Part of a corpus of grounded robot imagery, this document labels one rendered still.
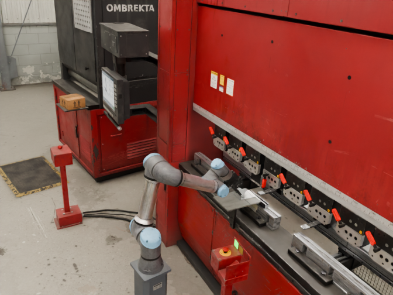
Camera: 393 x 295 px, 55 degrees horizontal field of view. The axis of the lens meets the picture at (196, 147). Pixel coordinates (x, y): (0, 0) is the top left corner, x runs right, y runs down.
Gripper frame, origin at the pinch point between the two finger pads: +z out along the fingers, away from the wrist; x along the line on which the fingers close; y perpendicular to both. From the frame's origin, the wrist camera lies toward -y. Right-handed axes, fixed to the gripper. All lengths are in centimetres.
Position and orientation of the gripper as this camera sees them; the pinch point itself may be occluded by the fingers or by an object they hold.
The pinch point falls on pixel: (240, 195)
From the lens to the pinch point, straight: 256.7
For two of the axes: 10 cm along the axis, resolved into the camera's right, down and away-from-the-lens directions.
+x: -4.4, -3.9, 8.1
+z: 5.4, 6.1, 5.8
